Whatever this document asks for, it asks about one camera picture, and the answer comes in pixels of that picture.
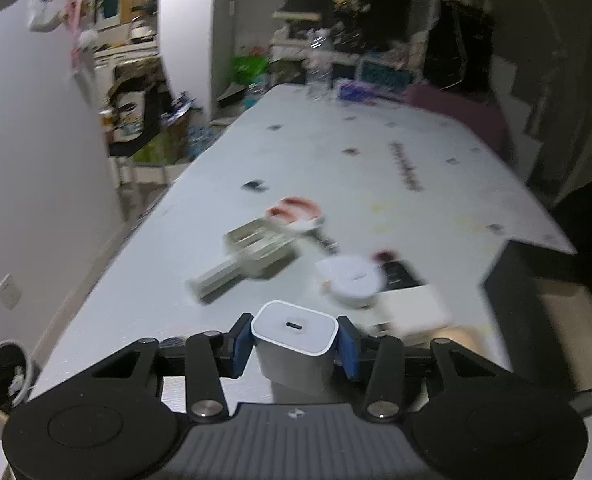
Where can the white metal shelf rack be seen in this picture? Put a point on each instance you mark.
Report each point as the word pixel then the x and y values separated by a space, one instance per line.
pixel 291 43

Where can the black trash bin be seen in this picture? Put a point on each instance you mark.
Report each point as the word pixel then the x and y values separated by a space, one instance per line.
pixel 18 374

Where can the black hanging garment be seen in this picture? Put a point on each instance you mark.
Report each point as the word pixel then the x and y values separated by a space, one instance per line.
pixel 459 50

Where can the white wall outlet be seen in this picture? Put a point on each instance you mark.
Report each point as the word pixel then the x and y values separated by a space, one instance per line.
pixel 10 293

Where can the red handled scissors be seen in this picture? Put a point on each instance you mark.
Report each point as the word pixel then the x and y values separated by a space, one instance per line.
pixel 303 218

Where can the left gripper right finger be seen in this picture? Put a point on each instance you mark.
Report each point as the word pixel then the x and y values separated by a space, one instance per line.
pixel 376 366

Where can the beige handheld gadget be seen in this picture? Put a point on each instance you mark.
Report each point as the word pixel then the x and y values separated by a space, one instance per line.
pixel 254 250

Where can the black storage box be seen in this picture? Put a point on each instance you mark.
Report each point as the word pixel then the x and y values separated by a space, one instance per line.
pixel 542 303

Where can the white round puck charger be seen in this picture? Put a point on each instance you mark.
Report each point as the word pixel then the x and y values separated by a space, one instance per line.
pixel 351 280

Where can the black folding chair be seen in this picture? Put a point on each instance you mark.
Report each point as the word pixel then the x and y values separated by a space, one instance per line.
pixel 138 99

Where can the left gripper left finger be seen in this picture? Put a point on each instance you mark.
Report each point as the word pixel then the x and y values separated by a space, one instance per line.
pixel 209 357

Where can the white box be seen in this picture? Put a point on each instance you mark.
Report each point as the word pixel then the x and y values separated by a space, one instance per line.
pixel 411 314

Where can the clear water bottle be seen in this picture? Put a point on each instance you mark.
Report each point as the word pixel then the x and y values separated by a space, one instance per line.
pixel 319 65

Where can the green shopping bag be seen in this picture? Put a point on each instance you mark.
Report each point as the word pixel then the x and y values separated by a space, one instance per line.
pixel 247 68

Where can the POIZON sign box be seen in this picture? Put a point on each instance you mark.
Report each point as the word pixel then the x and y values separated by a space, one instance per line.
pixel 383 75

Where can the white USB wall charger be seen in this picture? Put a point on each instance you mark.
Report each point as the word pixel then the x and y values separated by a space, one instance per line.
pixel 295 346

